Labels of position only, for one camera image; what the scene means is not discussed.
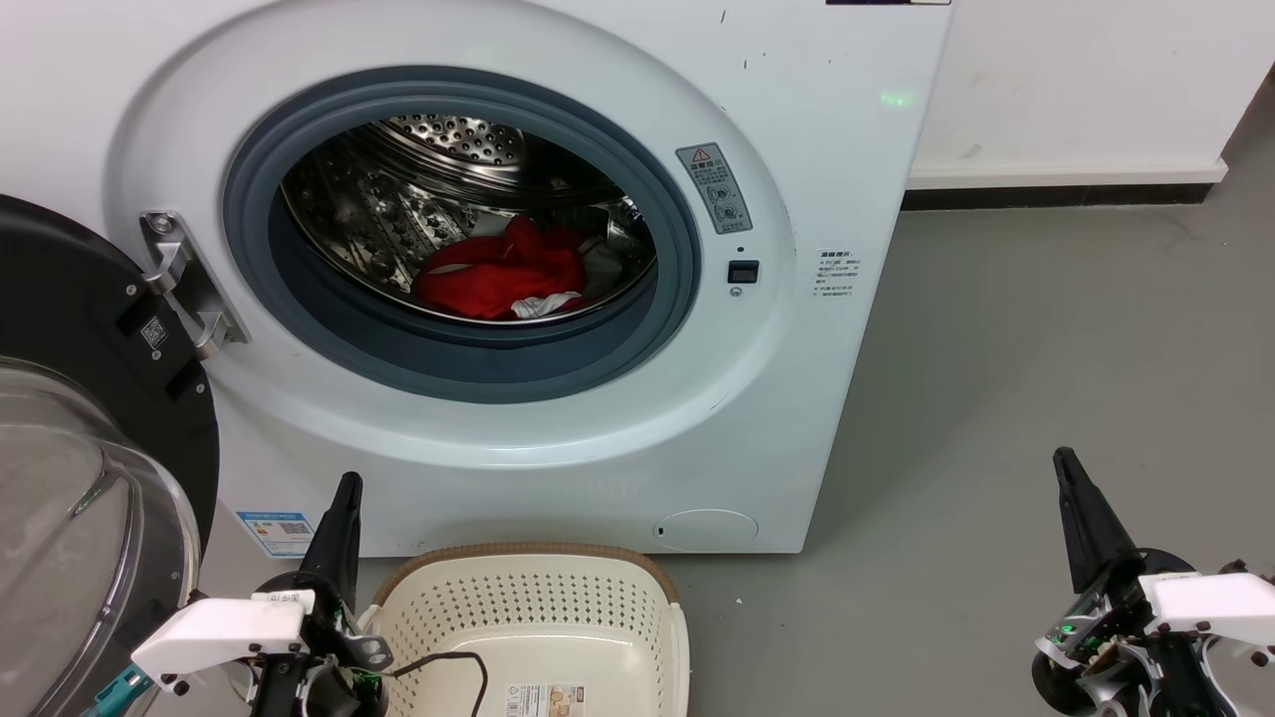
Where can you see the perforated stainless steel drum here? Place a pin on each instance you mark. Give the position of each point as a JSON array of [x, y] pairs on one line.
[[398, 219]]

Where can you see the blue energy rating label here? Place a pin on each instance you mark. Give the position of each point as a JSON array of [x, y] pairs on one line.
[[277, 534]]

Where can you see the cream perforated laundry basket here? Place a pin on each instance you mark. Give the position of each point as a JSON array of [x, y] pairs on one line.
[[558, 617]]

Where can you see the red garment with white stripes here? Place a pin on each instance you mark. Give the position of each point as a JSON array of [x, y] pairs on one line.
[[488, 279]]

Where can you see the silver metal door hinge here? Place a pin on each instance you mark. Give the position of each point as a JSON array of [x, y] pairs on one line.
[[189, 284]]

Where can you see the grey warning sticker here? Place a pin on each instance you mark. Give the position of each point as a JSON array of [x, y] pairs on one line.
[[714, 189]]

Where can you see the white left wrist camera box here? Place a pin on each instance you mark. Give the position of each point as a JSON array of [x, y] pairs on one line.
[[219, 632]]

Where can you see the white front-load washing machine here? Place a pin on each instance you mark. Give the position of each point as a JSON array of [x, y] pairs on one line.
[[797, 398]]

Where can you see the round white filter cover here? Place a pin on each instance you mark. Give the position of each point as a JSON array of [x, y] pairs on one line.
[[705, 530]]

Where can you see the black door latch socket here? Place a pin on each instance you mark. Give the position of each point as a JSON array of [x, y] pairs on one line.
[[743, 272]]

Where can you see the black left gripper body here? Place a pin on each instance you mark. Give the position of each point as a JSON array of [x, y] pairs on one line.
[[329, 687]]

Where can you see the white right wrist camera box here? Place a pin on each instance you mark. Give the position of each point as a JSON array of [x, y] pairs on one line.
[[1215, 602]]

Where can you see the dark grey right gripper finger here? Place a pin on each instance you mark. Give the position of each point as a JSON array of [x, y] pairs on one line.
[[1096, 543], [1064, 518]]

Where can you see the grey rubber door gasket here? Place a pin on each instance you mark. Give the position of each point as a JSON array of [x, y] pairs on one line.
[[448, 358]]

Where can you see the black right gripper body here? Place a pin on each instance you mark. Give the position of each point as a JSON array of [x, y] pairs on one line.
[[1106, 647]]

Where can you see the washing machine door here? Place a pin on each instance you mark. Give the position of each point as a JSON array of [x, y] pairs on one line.
[[80, 299]]

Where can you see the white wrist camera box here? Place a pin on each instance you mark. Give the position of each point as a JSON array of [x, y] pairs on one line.
[[1215, 602], [219, 632]]

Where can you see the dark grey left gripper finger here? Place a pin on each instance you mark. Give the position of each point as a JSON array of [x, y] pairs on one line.
[[355, 538], [331, 558]]

